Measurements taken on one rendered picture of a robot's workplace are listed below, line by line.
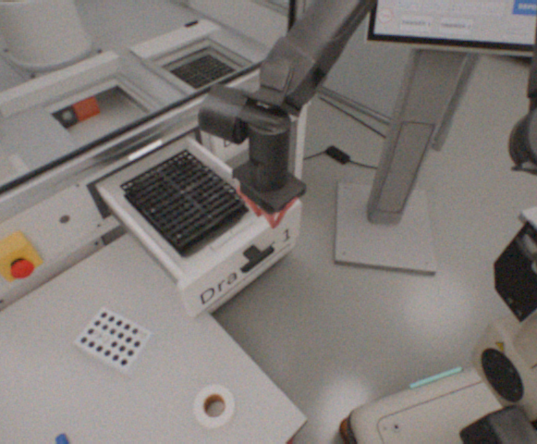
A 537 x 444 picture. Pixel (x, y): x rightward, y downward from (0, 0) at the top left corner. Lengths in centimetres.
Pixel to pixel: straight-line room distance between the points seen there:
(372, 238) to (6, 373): 149
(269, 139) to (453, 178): 194
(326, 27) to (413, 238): 154
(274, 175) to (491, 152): 220
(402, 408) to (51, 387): 93
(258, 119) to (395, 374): 130
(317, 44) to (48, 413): 74
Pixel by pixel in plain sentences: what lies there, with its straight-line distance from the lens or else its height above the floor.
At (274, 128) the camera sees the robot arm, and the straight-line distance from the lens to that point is 51.
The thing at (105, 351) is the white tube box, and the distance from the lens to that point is 82.
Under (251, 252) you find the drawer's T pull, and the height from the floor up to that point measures 91.
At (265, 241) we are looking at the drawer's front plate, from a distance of 77.
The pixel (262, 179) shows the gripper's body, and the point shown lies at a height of 111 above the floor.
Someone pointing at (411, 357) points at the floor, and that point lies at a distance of 170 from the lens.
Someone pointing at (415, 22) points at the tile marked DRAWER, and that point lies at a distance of 132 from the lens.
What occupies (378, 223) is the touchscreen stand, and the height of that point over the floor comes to 4.
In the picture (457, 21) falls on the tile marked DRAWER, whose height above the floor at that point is 101.
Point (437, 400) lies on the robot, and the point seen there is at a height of 28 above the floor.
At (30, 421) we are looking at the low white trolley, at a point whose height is 76.
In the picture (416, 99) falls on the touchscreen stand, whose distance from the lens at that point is 153.
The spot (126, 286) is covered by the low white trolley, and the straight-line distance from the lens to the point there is 91.
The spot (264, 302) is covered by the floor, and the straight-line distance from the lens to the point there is 170.
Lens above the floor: 150
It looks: 51 degrees down
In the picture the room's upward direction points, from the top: straight up
